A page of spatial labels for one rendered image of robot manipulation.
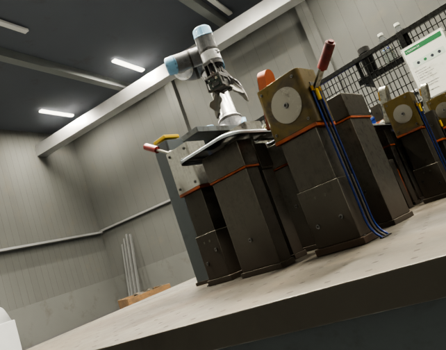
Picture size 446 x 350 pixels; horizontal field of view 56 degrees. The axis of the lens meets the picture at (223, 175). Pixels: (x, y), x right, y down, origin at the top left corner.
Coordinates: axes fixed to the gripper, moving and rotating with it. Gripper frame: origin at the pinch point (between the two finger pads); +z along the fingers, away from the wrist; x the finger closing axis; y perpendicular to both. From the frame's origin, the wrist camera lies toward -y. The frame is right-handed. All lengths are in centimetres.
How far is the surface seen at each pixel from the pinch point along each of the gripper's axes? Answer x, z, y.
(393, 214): 49, 53, 36
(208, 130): 2.6, 10.5, 25.4
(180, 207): -6, 32, 40
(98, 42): -573, -511, -545
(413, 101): 57, 24, -7
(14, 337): -967, 78, -390
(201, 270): -6, 52, 40
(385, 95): 50, 19, -8
